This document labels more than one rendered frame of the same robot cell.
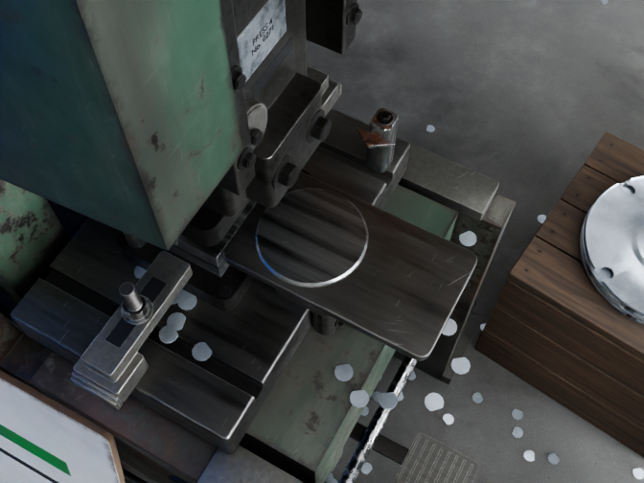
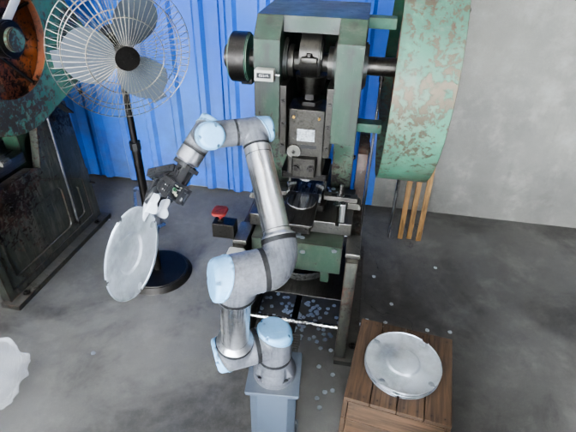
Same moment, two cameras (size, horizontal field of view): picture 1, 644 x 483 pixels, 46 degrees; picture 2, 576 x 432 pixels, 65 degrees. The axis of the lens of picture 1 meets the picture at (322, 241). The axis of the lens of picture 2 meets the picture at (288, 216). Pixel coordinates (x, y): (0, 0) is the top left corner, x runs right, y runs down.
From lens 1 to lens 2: 1.53 m
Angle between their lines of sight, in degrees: 51
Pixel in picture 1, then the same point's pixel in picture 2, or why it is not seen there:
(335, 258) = (297, 205)
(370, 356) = not seen: hidden behind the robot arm
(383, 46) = (480, 306)
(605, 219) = (401, 339)
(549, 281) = (365, 330)
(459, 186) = (351, 248)
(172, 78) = (266, 106)
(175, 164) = not seen: hidden behind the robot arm
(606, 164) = (434, 341)
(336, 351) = not seen: hidden behind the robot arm
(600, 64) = (550, 395)
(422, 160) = (356, 239)
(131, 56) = (260, 95)
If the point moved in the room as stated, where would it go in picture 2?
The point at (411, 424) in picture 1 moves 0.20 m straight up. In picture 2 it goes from (311, 355) to (313, 327)
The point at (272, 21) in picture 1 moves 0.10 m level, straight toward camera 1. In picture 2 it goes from (309, 135) to (286, 139)
